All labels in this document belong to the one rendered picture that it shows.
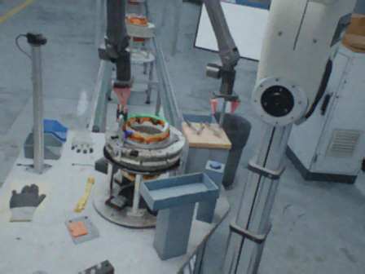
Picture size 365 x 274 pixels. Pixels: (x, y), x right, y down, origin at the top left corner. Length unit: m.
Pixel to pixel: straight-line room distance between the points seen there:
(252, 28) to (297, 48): 1.35
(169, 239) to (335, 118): 2.48
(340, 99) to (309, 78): 2.44
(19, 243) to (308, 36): 1.15
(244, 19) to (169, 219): 1.45
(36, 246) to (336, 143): 2.82
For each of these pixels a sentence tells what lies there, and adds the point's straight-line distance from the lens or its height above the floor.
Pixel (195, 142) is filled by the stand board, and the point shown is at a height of 1.06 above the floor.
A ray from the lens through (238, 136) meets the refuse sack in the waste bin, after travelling 3.10.
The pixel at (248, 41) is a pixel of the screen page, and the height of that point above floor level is 1.34.
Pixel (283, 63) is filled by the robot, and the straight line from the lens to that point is 1.11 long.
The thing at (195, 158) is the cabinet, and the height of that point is 0.98.
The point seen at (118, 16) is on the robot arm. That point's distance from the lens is 1.34.
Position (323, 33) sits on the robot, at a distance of 1.07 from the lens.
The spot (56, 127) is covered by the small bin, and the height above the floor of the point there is 0.81.
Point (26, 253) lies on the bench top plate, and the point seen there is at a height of 0.78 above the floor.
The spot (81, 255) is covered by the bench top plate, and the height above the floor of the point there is 0.78.
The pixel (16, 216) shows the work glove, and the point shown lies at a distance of 1.63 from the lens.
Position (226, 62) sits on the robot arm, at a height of 1.40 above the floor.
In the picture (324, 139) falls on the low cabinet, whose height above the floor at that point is 0.45.
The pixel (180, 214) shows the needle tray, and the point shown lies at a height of 0.97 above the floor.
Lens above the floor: 1.79
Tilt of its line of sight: 25 degrees down
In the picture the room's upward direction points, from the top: 9 degrees clockwise
